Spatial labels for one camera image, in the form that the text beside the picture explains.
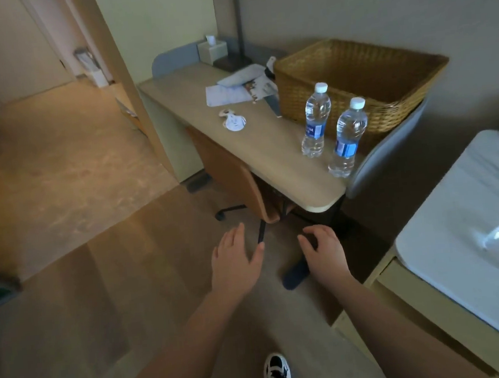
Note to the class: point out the beige tissue box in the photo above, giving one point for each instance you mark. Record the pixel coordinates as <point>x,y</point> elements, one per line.
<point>212,50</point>

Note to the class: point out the person's left hand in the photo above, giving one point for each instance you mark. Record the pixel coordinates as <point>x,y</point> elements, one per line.
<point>232,271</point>

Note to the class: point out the person's left forearm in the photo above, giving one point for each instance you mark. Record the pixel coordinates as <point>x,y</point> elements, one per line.
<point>181,358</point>

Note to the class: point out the person's right forearm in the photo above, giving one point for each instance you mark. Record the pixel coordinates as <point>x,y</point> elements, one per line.
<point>397,339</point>

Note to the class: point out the colourful printed brochure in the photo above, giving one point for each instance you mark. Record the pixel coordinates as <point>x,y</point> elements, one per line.
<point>262,87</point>

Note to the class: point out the black white sneaker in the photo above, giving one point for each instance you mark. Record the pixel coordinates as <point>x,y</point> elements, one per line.
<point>276,368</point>

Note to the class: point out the brown office chair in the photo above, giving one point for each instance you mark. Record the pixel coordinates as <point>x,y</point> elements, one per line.
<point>235,179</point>

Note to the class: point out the woven wicker basket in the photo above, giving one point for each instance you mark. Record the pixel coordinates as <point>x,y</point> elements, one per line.
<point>353,77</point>

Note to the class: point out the black desk lamp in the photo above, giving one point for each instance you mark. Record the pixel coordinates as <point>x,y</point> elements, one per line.
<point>236,35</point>

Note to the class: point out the cream cabinet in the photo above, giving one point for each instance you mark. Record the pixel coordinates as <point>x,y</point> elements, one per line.
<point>439,322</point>

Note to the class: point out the white paper sheet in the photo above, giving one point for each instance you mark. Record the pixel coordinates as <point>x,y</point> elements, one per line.
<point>226,95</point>

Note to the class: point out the grey desk edge panel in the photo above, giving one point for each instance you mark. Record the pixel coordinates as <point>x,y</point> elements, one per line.
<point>175,59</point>
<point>382,157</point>

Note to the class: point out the person's right thumb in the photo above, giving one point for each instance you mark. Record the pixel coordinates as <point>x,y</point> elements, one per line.
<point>305,245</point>

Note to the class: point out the beige door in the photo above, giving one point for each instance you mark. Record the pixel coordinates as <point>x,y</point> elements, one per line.
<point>6,47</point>

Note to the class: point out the person's right hand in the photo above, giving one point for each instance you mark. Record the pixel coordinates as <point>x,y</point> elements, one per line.
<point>328,262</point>

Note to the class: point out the person's left middle finger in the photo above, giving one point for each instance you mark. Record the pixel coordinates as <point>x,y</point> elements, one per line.
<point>230,241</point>

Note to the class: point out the white waste bin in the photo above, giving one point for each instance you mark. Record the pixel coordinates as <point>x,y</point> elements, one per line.
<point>91,68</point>

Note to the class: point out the beige wooden desk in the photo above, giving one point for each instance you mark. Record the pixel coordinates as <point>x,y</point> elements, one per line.
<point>254,142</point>

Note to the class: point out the clear plastic water bottle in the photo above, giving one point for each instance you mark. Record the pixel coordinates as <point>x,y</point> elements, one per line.
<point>315,122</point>
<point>347,141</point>

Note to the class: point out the person's left thumb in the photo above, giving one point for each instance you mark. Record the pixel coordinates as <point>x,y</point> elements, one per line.
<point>257,255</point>

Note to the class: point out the white black small device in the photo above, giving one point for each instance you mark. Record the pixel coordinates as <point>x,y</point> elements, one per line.
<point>270,67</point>

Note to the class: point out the white marble counter top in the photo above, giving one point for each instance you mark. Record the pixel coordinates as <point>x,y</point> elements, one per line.
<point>475,228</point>

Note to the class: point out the person's left little finger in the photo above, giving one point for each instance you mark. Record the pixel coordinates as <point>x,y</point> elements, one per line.
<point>214,256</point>

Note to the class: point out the white door hanger tag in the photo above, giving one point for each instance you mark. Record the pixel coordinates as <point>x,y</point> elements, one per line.
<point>233,120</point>

